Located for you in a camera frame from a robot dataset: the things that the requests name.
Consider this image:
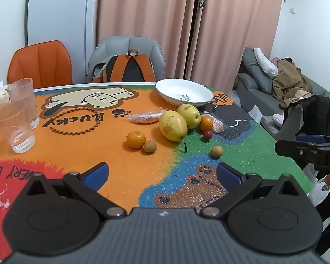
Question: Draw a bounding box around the black jacket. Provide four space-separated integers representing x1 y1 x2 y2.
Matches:
281 95 330 144

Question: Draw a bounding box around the white fridge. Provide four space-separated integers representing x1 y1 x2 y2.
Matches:
27 0 100 84

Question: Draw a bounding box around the white pillow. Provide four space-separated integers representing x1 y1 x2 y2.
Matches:
253 48 280 82

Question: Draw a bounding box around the large yellow mango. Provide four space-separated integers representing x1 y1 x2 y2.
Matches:
159 110 188 142

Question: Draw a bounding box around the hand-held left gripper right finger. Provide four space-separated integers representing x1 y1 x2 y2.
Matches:
200 162 306 219

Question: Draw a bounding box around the white ceramic bowl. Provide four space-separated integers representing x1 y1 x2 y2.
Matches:
155 78 213 107

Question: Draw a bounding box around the pink plush slipper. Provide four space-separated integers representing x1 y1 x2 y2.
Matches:
272 114 285 128

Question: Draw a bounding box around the white plastic bag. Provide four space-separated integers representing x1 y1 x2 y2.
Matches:
247 105 265 125
307 163 330 207

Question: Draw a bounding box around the brown coat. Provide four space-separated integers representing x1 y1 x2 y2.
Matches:
272 59 314 108

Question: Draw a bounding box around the orange and black backpack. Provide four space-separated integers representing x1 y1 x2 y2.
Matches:
92 49 157 83

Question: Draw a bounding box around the grey chair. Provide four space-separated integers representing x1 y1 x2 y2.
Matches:
87 36 166 83

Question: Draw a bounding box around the grey sofa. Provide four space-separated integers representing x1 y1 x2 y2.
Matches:
233 47 330 141

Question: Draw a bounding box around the yellow green pear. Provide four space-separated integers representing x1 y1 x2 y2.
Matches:
177 104 201 130

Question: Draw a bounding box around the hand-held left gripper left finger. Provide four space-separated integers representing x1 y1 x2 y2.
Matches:
24 162 127 220

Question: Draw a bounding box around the clear plastic cup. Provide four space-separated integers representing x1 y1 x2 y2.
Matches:
0 100 36 154
7 78 40 129

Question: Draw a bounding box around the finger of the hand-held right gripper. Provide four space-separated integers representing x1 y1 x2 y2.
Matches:
274 140 326 166
295 134 330 144

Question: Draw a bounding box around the plastic pink snack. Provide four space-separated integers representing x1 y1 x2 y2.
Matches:
202 112 224 134
127 110 165 124

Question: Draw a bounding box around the grey pillow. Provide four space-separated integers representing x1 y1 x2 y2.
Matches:
241 47 275 94

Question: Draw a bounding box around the clear plastic bag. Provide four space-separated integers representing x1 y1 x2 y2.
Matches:
228 89 242 107

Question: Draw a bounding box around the dark brown longan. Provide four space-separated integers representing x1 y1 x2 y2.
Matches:
143 140 157 154

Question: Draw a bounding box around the orange tangerine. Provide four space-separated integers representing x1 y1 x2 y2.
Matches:
198 115 214 132
126 130 146 149

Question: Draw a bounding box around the pink curtain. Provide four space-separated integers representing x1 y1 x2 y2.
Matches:
185 0 285 83
97 0 199 81

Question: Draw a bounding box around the orange chair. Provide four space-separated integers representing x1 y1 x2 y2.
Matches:
7 40 73 89

